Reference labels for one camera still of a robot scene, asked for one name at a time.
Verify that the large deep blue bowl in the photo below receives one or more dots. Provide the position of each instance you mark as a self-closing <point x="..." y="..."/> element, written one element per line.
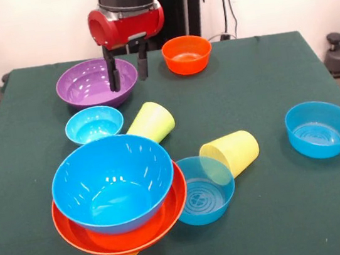
<point x="110" y="174"/>

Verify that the small light blue bowl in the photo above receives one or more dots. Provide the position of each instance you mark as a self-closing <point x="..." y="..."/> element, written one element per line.
<point x="93" y="125"/>

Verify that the purple bowl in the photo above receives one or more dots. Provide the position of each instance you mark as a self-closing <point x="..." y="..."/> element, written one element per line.
<point x="88" y="85"/>

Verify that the green cup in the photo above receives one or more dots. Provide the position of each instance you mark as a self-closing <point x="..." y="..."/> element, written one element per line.
<point x="153" y="120"/>

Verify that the dark green table cloth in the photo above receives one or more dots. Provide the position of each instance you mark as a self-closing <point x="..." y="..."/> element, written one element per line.
<point x="38" y="184"/>

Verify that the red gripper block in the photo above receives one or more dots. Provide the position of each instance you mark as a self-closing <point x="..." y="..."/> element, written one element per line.
<point x="136" y="26"/>

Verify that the large orange bowl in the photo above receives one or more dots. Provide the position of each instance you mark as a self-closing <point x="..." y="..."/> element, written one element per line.
<point x="126" y="243"/>

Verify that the yellow cup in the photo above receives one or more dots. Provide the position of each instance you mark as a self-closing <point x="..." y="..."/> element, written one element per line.
<point x="239" y="149"/>

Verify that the small red-orange bowl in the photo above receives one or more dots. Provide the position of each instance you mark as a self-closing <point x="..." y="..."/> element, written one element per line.
<point x="188" y="63"/>

